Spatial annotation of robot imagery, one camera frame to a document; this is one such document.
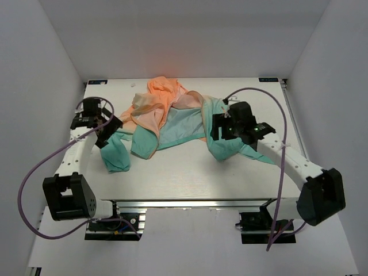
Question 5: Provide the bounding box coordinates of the teal and peach jacket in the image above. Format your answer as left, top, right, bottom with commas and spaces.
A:
101, 76, 271, 173

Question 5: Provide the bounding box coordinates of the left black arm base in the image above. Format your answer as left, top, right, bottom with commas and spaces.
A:
85, 208, 147, 242

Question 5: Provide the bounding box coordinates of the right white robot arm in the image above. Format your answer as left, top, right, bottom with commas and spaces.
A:
210, 102, 346, 229

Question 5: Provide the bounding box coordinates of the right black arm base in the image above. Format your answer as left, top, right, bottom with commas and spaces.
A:
235, 200, 296, 244

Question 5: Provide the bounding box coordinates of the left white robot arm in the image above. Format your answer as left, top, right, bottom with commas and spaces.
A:
43, 97, 122, 229

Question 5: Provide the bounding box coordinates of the left blue table label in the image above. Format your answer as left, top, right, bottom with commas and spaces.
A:
87, 79, 108, 85

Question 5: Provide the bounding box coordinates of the blue table label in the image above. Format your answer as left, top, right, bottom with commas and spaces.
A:
87, 79, 108, 85
258, 77, 279, 82

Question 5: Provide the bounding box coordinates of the right blue table label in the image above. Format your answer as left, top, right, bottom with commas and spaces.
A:
258, 77, 279, 82

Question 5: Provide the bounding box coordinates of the aluminium table edge rail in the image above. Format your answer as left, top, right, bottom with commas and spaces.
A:
51, 198, 300, 210

